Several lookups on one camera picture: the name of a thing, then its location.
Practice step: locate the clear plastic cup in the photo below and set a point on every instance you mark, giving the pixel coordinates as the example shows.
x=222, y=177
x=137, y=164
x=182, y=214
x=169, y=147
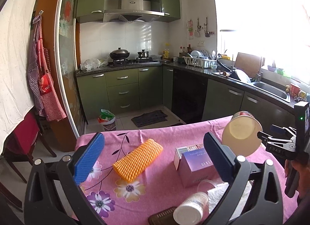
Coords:
x=205, y=185

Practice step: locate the pink floral tablecloth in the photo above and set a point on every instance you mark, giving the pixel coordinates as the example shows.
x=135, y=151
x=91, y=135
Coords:
x=158, y=188

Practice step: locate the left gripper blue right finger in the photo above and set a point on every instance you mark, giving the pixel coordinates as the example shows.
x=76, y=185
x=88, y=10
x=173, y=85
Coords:
x=221, y=156

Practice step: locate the wooden cutting board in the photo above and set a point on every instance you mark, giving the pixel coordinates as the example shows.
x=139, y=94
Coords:
x=247, y=63

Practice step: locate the steel kitchen sink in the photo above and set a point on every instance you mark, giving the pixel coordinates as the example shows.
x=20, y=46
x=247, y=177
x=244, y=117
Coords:
x=271, y=90

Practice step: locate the white labelled plastic bottle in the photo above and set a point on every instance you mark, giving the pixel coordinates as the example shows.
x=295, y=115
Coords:
x=192, y=210

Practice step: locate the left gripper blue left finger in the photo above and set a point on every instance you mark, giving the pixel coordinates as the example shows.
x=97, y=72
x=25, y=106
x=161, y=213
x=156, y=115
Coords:
x=85, y=158

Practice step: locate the red checkered apron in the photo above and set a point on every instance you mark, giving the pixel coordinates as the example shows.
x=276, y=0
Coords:
x=39, y=77

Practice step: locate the gas stove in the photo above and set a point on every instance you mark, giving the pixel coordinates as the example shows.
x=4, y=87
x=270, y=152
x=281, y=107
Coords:
x=137, y=61

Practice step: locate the white paper napkin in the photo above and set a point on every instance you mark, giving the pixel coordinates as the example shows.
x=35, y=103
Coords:
x=215, y=194

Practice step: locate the white dish rack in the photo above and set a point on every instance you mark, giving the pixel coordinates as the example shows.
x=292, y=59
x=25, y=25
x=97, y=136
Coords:
x=199, y=62

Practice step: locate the red covered chair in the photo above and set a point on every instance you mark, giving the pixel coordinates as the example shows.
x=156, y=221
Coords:
x=20, y=144

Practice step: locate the steel range hood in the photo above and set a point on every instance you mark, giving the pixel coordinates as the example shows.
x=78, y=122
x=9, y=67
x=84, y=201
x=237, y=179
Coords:
x=132, y=10

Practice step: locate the purple cardboard box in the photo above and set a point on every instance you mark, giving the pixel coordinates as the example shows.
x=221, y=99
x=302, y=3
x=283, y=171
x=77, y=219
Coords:
x=196, y=166

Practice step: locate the brown square plastic tray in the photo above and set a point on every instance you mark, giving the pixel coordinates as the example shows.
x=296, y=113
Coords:
x=164, y=217

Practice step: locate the person's right hand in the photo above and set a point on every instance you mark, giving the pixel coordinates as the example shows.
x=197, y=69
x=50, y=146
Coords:
x=304, y=176

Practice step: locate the white plastic bag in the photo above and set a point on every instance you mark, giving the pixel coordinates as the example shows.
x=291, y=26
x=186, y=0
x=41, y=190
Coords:
x=93, y=63

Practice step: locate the red white milk carton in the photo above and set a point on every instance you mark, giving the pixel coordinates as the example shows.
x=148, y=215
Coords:
x=179, y=151

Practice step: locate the green white bag bin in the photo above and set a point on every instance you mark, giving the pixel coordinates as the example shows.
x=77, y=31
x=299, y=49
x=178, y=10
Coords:
x=107, y=119

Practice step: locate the orange foam fruit net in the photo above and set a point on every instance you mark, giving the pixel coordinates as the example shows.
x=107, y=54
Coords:
x=136, y=162

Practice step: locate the dark floor mat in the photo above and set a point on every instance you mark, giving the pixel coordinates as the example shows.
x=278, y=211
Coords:
x=149, y=118

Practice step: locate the small steel pot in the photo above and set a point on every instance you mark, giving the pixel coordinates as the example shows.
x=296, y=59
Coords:
x=143, y=54

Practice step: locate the chrome sink faucet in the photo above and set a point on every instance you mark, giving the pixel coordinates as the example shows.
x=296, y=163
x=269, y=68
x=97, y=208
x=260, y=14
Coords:
x=259, y=74

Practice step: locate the black wok with lid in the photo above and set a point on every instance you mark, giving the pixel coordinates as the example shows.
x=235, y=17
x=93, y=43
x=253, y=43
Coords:
x=119, y=54

